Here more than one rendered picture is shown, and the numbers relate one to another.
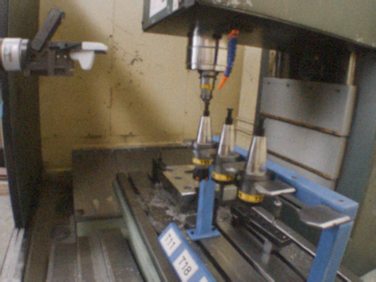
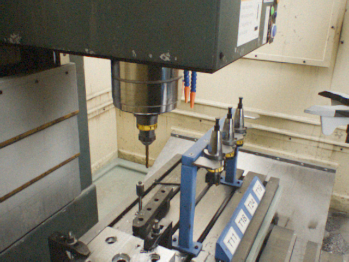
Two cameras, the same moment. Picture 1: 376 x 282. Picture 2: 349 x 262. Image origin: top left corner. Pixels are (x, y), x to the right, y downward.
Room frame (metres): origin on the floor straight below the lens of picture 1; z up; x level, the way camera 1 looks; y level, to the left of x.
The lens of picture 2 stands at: (1.37, 0.56, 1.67)
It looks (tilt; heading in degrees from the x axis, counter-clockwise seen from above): 22 degrees down; 230
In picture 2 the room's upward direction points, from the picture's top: 2 degrees clockwise
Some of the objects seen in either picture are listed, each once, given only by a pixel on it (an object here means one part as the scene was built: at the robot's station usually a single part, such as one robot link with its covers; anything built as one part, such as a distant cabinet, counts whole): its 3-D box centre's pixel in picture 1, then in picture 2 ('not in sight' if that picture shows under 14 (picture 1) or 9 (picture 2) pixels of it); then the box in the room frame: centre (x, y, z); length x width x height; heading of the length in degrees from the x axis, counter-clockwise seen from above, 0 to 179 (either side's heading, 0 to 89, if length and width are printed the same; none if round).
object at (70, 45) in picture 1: (70, 47); not in sight; (0.61, 0.27, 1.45); 0.09 x 0.05 x 0.02; 73
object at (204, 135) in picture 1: (205, 129); (215, 140); (0.68, -0.05, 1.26); 0.04 x 0.04 x 0.07
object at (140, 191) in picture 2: (274, 218); (140, 197); (0.77, -0.31, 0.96); 0.03 x 0.03 x 0.13
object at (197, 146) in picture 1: (203, 146); (214, 155); (0.68, -0.05, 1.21); 0.06 x 0.06 x 0.03
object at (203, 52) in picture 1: (209, 53); (146, 77); (0.92, -0.06, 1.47); 0.16 x 0.16 x 0.12
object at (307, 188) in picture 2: not in sight; (221, 202); (0.32, -0.32, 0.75); 0.89 x 0.70 x 0.26; 113
